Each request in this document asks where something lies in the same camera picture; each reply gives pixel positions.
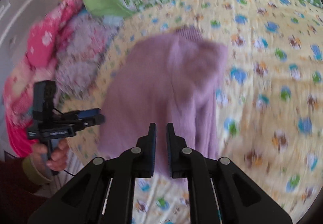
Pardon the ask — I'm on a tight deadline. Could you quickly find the purple knitted sweater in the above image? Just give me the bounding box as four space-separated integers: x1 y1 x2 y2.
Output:
98 33 228 177

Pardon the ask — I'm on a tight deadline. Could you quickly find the person's left hand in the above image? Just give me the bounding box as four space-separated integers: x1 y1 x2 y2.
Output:
31 139 69 172

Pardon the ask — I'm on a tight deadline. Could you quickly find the pink floral blanket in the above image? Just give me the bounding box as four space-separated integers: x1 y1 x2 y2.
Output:
3 0 83 157

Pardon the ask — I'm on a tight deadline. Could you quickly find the green sleeve cuff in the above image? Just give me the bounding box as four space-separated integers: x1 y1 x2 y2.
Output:
22 155 53 185

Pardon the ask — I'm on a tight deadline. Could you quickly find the lilac floral folded cloth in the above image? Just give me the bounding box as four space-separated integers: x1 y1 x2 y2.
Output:
55 10 123 99

